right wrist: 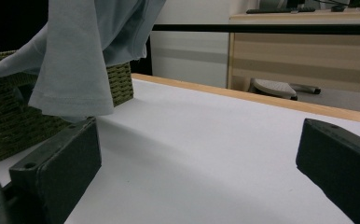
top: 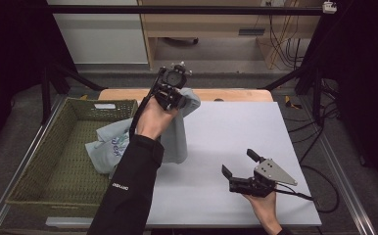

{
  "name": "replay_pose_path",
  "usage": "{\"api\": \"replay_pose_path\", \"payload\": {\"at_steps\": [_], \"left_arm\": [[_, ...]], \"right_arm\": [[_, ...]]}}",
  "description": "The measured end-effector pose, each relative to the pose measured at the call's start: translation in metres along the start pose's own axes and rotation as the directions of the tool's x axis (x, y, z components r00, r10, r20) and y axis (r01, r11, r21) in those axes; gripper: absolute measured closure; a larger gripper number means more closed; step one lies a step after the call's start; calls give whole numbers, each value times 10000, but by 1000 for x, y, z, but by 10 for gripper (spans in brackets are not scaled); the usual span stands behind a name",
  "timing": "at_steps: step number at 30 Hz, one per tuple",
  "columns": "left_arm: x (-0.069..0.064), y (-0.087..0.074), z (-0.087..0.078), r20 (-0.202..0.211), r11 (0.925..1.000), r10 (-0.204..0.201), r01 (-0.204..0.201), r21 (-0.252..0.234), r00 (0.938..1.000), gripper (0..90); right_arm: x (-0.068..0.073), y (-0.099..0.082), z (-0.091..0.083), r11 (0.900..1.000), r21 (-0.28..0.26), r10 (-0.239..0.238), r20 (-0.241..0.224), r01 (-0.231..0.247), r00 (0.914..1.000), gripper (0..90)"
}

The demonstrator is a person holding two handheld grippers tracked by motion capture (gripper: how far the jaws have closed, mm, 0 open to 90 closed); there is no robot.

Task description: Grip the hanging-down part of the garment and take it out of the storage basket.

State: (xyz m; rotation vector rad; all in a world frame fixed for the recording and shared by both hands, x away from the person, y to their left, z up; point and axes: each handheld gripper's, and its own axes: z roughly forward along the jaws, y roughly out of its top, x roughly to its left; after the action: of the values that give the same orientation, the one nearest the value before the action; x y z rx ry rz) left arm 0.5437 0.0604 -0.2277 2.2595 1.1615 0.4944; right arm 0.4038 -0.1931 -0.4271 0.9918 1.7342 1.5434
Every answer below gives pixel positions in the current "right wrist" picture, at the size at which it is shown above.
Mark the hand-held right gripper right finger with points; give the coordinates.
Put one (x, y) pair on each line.
(343, 161)

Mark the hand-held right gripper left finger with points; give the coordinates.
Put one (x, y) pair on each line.
(60, 165)

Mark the green woven basket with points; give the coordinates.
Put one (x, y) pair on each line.
(1, 124)

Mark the light grey t-shirt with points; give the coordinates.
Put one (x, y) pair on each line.
(75, 53)

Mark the grey footrest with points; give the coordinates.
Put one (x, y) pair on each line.
(274, 88)

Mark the wooden desk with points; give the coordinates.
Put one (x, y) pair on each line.
(299, 59)

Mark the black keyboard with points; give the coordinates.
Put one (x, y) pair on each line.
(277, 10)

